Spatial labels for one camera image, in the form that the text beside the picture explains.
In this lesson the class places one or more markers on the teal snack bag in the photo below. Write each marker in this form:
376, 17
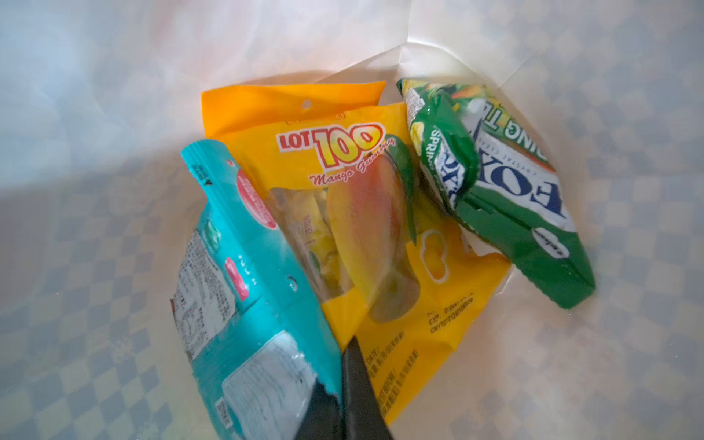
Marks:
251, 325

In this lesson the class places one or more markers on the green snack bag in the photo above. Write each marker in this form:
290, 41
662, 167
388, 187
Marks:
496, 182

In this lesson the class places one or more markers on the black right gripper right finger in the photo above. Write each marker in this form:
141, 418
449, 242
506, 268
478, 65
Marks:
362, 416

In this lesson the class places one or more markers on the yellow mango gummy bag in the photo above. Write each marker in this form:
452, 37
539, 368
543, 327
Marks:
338, 172

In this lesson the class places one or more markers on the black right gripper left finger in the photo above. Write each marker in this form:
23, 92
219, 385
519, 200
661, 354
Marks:
323, 417

